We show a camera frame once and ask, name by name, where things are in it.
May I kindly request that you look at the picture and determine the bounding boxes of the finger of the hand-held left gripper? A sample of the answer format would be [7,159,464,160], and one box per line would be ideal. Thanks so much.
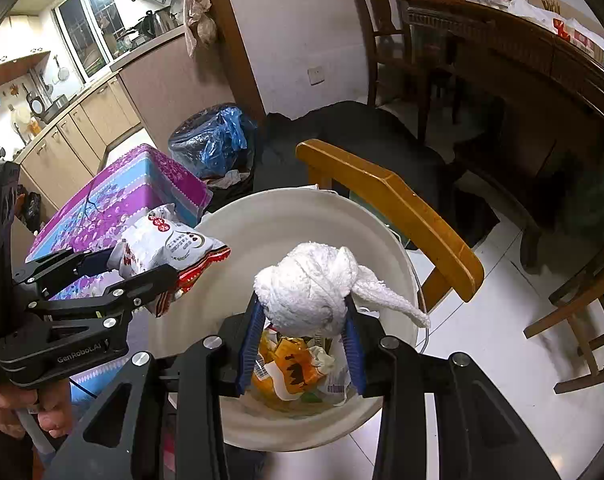
[28,263,180,322]
[11,247,117,295]

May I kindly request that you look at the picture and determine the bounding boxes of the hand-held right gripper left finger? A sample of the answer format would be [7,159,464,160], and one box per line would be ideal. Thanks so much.
[42,290,274,480]

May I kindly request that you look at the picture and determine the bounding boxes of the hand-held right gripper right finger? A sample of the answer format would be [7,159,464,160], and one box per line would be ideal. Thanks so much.
[343,296,563,480]

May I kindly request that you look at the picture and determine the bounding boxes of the red and white snack packet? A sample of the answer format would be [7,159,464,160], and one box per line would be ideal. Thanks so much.
[105,203,232,318]

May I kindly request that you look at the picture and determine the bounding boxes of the golden orange packet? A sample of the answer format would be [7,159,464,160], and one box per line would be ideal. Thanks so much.
[252,331,334,402]

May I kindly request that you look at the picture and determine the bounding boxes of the white towel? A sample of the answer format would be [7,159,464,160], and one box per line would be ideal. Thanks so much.
[253,242,432,337]

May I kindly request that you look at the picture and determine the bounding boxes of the white plastic bucket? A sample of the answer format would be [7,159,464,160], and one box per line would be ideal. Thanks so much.
[148,187,427,454]

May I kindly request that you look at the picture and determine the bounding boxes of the person's left hand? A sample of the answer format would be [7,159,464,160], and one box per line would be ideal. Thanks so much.
[0,381,76,442]

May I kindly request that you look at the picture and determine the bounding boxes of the table with floral tablecloth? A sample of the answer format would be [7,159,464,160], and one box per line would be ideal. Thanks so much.
[25,143,214,403]

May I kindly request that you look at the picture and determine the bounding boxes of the black bin with blue liner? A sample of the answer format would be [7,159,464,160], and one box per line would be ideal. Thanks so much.
[168,103,259,187]

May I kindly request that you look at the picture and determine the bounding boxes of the yellow wooden chair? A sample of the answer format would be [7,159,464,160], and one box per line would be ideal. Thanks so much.
[295,138,486,314]

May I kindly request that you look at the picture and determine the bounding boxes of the beige kitchen base cabinets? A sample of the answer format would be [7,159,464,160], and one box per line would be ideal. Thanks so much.
[18,26,235,212]

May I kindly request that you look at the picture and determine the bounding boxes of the dark cloth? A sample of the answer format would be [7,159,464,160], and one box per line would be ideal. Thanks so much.
[251,100,501,262]

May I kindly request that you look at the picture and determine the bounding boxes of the small wooden stool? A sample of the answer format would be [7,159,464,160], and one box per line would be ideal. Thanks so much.
[523,246,604,396]

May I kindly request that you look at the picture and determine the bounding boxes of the barred kitchen window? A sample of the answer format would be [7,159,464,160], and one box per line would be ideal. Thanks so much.
[51,0,129,82]

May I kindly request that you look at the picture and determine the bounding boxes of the steel kettle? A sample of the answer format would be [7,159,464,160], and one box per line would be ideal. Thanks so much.
[148,9,176,34]

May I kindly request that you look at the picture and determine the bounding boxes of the hanging beige cloth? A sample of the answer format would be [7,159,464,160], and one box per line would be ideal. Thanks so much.
[181,0,219,59]

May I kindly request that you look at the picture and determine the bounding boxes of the dark wooden chair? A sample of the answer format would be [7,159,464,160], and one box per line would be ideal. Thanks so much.
[341,0,460,142]

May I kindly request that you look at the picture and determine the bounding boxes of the dark wooden table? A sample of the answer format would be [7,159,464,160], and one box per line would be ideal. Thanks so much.
[401,0,604,273]

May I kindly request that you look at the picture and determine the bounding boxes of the red box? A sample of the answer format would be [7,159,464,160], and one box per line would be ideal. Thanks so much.
[551,16,604,62]

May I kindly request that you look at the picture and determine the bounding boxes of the white plastic bags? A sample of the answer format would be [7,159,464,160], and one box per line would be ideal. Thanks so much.
[511,0,604,73]

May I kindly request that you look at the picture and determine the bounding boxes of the beige wall cabinet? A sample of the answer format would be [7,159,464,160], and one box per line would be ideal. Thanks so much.
[0,16,51,97]

